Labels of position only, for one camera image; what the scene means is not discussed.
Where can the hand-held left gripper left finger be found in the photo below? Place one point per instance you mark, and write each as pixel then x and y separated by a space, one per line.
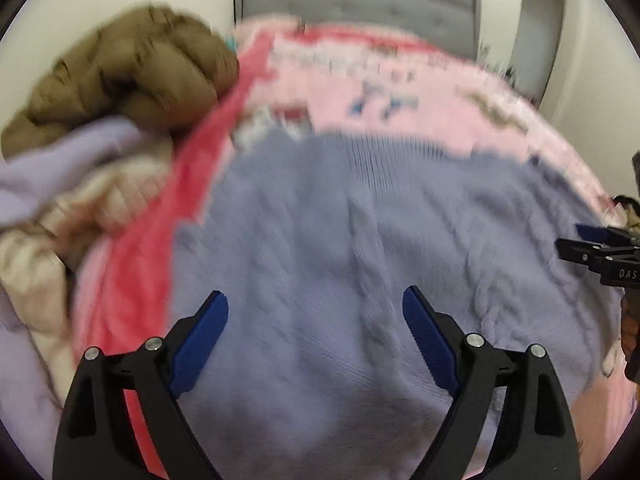
pixel 202 345

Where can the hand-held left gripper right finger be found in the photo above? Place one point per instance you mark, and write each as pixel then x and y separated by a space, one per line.
pixel 430 340

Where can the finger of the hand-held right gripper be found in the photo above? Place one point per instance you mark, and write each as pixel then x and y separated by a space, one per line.
pixel 575 251
pixel 595 234

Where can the purple knit sweater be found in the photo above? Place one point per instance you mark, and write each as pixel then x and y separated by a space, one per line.
pixel 350 240

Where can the fur trimmed garment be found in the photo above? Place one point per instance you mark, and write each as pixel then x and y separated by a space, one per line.
pixel 627 212

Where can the beige quilted garment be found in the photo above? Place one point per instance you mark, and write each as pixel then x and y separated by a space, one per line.
pixel 100 200

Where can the lavender cloth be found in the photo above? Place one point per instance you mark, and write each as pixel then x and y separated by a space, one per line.
pixel 55 170

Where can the pink printed blanket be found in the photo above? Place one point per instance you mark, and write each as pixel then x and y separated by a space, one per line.
pixel 330 85

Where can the brown puffer jacket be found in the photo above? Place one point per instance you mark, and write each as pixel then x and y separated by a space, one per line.
pixel 130 70

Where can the grey upholstered headboard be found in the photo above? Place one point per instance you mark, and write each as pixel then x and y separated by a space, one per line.
pixel 360 0

